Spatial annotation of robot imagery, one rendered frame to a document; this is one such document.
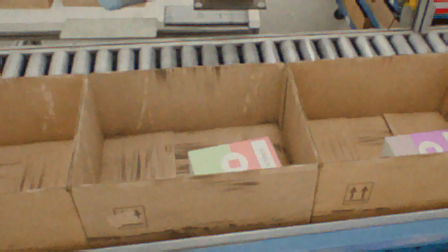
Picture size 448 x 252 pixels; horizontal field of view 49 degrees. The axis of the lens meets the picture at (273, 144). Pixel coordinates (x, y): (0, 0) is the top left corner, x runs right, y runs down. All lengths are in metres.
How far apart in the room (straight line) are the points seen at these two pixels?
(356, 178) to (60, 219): 0.49
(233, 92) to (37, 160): 0.42
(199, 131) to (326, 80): 0.30
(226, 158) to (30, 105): 0.40
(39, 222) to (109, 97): 0.30
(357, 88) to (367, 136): 0.11
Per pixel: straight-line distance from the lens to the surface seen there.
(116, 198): 0.80
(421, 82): 1.15
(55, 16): 1.84
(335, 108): 1.12
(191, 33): 1.77
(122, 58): 1.57
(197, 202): 0.82
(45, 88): 1.04
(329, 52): 1.61
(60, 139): 1.12
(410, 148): 1.00
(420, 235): 0.93
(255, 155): 0.93
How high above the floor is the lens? 1.62
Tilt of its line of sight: 44 degrees down
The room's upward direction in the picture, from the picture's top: 4 degrees clockwise
